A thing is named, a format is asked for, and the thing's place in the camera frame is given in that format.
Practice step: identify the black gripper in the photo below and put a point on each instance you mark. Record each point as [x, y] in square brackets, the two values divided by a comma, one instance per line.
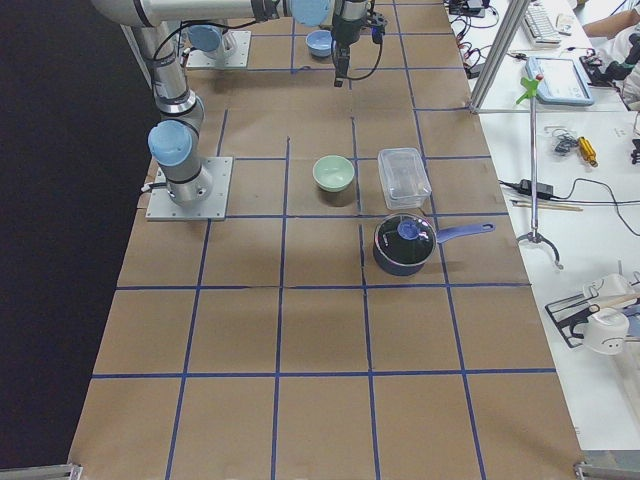
[343, 31]

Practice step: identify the blue bowl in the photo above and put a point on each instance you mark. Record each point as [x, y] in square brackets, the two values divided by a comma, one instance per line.
[319, 43]

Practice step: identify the green bowl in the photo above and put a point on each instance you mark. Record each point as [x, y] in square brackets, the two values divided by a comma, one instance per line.
[333, 173]

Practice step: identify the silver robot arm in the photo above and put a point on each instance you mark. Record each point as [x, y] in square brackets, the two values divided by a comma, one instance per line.
[154, 24]
[214, 42]

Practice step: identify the clear plastic food container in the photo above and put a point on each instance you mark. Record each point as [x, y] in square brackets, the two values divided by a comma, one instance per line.
[403, 177]

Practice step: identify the blue saucepan with lid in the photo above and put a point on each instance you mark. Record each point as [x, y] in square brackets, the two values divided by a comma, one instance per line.
[402, 243]

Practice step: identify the white keyboard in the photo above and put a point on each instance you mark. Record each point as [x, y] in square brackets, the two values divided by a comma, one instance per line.
[539, 28]

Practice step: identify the black power adapter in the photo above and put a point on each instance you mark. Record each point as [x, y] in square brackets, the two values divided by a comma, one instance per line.
[540, 190]

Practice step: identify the blue teach pendant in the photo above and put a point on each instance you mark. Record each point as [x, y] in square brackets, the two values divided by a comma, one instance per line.
[563, 81]

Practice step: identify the wooden chopsticks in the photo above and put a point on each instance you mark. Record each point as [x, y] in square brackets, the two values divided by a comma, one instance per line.
[545, 206]

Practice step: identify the metal reacher grabber tool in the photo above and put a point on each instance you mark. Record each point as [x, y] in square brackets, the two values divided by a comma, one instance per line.
[534, 236]

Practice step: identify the white smiley mug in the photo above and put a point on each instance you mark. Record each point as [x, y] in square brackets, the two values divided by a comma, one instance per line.
[607, 325]

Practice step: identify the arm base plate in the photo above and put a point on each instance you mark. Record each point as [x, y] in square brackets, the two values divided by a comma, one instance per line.
[205, 197]
[239, 60]

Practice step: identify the aluminium frame post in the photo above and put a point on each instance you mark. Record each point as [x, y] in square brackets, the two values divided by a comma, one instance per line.
[510, 23]

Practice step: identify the yellow handled tool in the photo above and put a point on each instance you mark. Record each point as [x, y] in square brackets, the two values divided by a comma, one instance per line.
[587, 151]

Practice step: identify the black wire rack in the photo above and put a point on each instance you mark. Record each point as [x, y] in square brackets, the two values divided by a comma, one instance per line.
[568, 313]

